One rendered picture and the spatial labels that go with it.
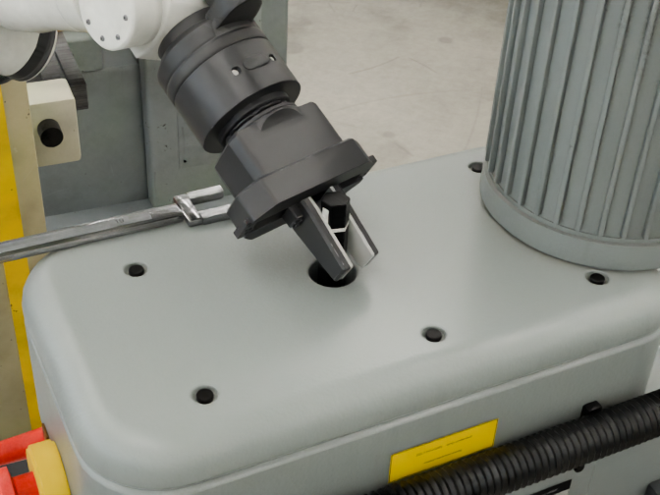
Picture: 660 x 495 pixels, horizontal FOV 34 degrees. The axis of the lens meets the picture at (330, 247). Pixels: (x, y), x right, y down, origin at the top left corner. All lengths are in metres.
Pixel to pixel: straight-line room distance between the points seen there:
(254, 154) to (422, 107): 4.22
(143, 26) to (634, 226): 0.39
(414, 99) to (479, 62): 0.54
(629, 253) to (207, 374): 0.33
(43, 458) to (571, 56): 0.48
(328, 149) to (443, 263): 0.13
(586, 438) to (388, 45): 4.76
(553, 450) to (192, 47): 0.40
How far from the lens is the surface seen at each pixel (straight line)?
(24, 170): 2.72
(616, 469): 1.01
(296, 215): 0.78
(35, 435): 0.95
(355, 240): 0.79
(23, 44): 1.05
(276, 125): 0.79
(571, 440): 0.83
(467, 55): 5.49
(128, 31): 0.81
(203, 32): 0.80
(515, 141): 0.84
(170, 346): 0.75
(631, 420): 0.86
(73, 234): 0.85
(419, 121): 4.86
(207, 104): 0.79
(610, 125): 0.79
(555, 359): 0.80
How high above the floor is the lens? 2.39
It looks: 36 degrees down
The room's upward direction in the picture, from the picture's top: 3 degrees clockwise
